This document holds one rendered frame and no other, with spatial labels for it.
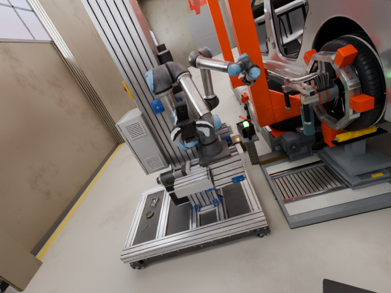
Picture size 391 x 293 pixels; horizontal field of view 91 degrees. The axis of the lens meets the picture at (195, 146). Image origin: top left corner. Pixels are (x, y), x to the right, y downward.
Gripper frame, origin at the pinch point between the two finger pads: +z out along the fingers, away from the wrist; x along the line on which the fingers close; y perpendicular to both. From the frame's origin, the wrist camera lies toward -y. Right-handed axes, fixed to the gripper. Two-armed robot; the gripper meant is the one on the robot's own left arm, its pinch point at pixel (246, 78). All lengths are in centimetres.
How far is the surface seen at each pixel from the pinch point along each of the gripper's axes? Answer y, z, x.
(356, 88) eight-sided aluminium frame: -18, -53, 52
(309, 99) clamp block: -1, -44, 37
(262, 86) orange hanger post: -5.5, 16.5, 18.2
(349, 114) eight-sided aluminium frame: -6, -48, 62
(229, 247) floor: 123, -35, 66
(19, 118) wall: 210, 102, -241
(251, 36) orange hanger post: -29.6, 4.0, -16.4
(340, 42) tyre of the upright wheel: -40, -39, 32
